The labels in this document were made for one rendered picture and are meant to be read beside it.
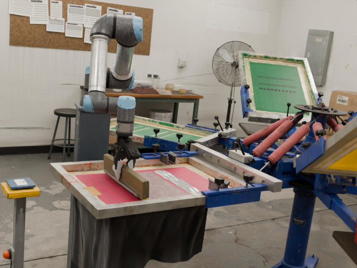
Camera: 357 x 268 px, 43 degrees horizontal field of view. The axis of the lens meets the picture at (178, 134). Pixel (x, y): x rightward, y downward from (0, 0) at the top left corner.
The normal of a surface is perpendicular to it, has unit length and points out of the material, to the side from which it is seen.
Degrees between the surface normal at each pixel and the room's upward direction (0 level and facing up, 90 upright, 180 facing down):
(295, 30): 90
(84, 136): 90
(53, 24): 86
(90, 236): 92
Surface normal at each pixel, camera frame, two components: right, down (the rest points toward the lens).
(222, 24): 0.53, 0.24
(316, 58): -0.84, 0.03
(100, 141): 0.33, 0.23
